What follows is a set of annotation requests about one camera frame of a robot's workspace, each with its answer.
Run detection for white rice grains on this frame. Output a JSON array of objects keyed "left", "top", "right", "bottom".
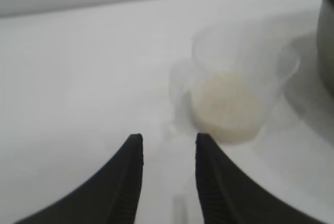
[{"left": 190, "top": 71, "right": 266, "bottom": 144}]

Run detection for clear plastic measuring cup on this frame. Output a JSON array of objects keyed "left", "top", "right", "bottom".
[{"left": 166, "top": 7, "right": 301, "bottom": 145}]

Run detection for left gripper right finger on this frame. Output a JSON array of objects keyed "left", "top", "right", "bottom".
[{"left": 195, "top": 132, "right": 328, "bottom": 224}]

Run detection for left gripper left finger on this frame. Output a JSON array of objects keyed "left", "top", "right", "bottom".
[{"left": 14, "top": 133, "right": 144, "bottom": 224}]

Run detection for stainless steel bowl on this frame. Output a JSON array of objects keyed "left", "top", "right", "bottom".
[{"left": 316, "top": 0, "right": 334, "bottom": 99}]

